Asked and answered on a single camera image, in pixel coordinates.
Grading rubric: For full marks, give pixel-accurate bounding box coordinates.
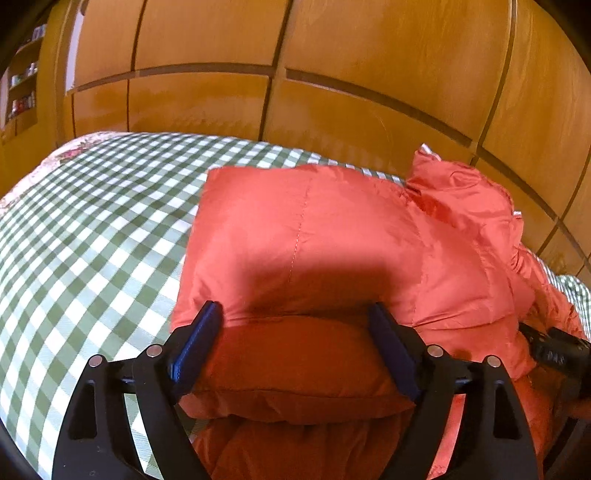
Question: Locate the red puffer jacket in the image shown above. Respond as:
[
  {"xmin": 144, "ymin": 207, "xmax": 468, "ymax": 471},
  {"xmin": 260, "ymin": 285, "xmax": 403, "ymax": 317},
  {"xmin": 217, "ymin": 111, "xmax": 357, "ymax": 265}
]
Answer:
[{"xmin": 170, "ymin": 148, "xmax": 587, "ymax": 480}]

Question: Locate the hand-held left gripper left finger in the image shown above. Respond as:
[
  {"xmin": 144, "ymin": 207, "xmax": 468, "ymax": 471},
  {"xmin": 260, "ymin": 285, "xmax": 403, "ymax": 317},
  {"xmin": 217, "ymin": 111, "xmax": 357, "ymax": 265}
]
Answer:
[{"xmin": 52, "ymin": 301, "xmax": 225, "ymax": 480}]

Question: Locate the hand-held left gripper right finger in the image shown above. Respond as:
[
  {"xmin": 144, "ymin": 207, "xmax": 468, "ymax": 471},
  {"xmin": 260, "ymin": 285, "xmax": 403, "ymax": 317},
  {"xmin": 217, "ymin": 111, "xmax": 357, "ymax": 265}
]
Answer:
[{"xmin": 367, "ymin": 302, "xmax": 539, "ymax": 480}]

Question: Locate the wooden panelled wardrobe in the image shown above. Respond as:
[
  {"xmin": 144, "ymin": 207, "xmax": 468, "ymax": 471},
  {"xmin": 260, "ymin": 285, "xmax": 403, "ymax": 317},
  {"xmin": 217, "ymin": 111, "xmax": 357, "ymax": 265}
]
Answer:
[{"xmin": 39, "ymin": 0, "xmax": 591, "ymax": 278}]

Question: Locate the wall shelf with bottles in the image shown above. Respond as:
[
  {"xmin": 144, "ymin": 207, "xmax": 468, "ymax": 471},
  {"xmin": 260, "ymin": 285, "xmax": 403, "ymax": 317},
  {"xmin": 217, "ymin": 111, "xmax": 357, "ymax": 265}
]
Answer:
[{"xmin": 0, "ymin": 21, "xmax": 51, "ymax": 139}]

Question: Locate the green checked blanket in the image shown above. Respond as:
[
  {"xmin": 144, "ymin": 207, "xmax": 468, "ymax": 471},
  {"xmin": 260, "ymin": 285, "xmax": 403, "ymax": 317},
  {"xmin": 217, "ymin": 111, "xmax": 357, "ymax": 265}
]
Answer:
[{"xmin": 0, "ymin": 131, "xmax": 591, "ymax": 480}]

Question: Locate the floral bed sheet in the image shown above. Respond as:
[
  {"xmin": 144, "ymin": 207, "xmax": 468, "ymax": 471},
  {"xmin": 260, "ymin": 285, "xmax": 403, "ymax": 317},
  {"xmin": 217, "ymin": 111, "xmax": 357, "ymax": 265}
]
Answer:
[{"xmin": 0, "ymin": 131, "xmax": 121, "ymax": 217}]

